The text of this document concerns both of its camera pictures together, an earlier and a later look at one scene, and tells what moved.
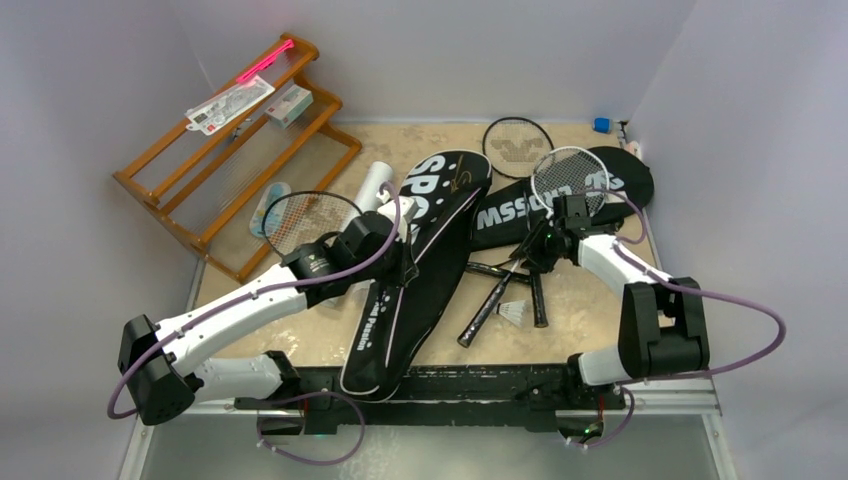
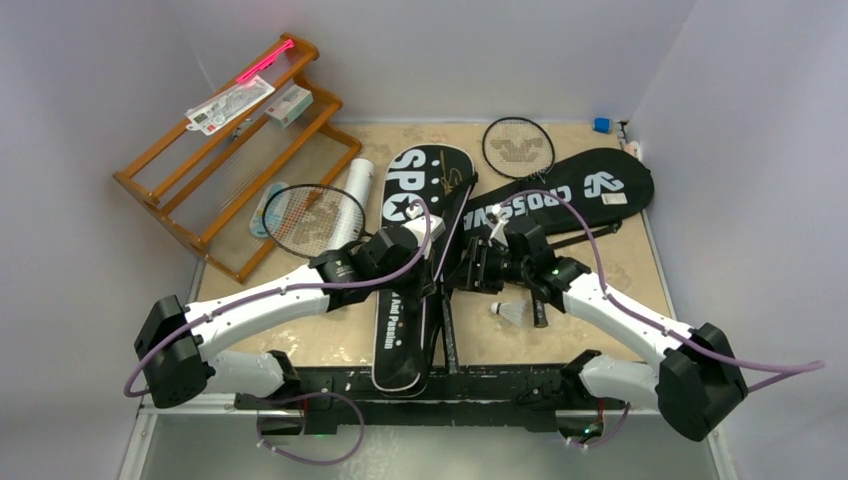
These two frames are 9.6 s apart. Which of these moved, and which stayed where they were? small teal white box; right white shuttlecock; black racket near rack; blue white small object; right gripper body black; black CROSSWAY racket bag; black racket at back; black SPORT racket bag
Moved: black SPORT racket bag; right gripper body black
Stayed: right white shuttlecock; small teal white box; blue white small object; black racket at back; black racket near rack; black CROSSWAY racket bag
